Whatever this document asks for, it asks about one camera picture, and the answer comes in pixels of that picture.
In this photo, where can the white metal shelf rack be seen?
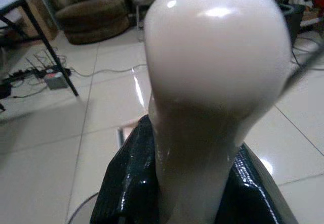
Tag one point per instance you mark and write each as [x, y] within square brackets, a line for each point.
[312, 4]

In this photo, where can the black metal frame table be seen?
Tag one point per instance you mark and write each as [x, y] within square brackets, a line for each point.
[38, 26]

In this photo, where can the brown round floor cushion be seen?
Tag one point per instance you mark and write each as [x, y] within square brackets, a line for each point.
[93, 19]

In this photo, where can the black power strip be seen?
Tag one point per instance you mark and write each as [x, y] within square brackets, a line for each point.
[33, 70]

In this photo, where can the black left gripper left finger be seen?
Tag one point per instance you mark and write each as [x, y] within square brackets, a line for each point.
[126, 181]

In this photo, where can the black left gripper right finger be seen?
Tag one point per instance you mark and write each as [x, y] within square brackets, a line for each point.
[255, 196]

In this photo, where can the grey power box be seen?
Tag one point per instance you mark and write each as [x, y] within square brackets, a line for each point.
[56, 80]

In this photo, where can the black bin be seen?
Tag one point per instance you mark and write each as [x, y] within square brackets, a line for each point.
[294, 21]

